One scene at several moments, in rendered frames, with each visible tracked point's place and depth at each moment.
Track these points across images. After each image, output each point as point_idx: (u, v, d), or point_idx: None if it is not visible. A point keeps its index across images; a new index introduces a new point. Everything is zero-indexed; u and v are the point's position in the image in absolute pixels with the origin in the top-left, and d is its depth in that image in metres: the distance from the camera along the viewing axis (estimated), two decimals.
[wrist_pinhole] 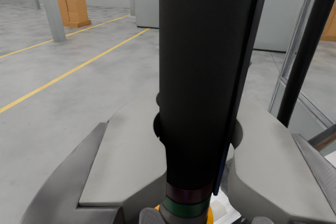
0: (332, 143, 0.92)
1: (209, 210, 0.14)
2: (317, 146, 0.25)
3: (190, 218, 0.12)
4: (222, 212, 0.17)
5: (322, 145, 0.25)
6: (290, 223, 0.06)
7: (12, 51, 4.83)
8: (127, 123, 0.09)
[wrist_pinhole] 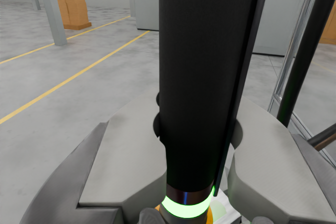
0: None
1: (208, 210, 0.15)
2: (316, 145, 0.25)
3: (190, 219, 0.12)
4: (222, 211, 0.17)
5: (322, 145, 0.25)
6: (290, 223, 0.06)
7: (14, 56, 4.90)
8: (127, 123, 0.09)
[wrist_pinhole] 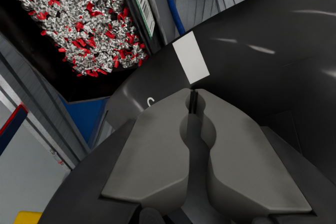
0: None
1: None
2: None
3: None
4: None
5: None
6: (270, 217, 0.06)
7: None
8: (154, 122, 0.09)
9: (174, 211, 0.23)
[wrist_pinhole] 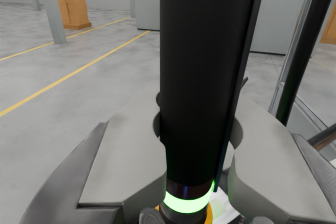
0: (329, 149, 0.94)
1: (208, 207, 0.15)
2: (316, 145, 0.25)
3: (190, 214, 0.12)
4: (221, 209, 0.17)
5: (321, 145, 0.25)
6: (290, 223, 0.06)
7: (13, 54, 4.85)
8: (127, 123, 0.09)
9: None
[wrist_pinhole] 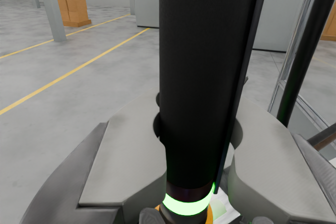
0: (329, 147, 0.94)
1: (208, 208, 0.15)
2: (316, 145, 0.25)
3: (190, 216, 0.12)
4: (222, 210, 0.17)
5: (322, 144, 0.25)
6: (290, 223, 0.06)
7: (12, 51, 4.84)
8: (127, 124, 0.09)
9: None
